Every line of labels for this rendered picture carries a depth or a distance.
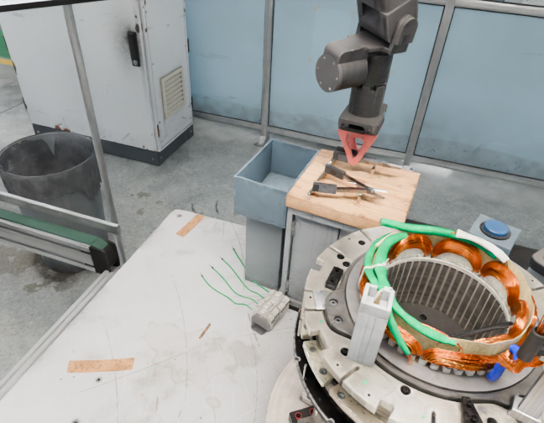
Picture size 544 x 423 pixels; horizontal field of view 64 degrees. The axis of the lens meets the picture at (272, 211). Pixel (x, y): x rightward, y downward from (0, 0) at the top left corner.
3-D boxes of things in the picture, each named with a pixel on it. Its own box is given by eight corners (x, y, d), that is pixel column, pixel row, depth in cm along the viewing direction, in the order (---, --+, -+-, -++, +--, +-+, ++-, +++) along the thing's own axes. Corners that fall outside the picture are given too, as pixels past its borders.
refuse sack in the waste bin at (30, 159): (0, 232, 190) (-30, 164, 169) (61, 187, 219) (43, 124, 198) (73, 255, 181) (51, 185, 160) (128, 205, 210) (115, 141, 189)
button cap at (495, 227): (504, 240, 72) (506, 236, 72) (479, 230, 74) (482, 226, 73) (510, 229, 75) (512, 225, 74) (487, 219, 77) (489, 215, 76)
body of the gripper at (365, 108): (336, 127, 73) (342, 86, 69) (351, 106, 81) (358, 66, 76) (374, 136, 71) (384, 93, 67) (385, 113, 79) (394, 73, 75)
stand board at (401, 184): (285, 206, 76) (285, 195, 74) (320, 158, 90) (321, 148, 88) (399, 240, 70) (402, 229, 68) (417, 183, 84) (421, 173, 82)
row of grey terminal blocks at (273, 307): (265, 337, 85) (266, 324, 82) (246, 326, 87) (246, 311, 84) (293, 306, 91) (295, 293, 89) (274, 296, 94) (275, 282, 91)
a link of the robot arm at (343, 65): (422, 16, 62) (381, -5, 67) (363, 24, 57) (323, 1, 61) (394, 91, 70) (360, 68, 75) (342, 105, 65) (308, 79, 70)
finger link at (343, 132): (331, 165, 79) (338, 117, 73) (342, 148, 84) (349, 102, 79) (368, 174, 77) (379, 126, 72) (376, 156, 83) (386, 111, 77)
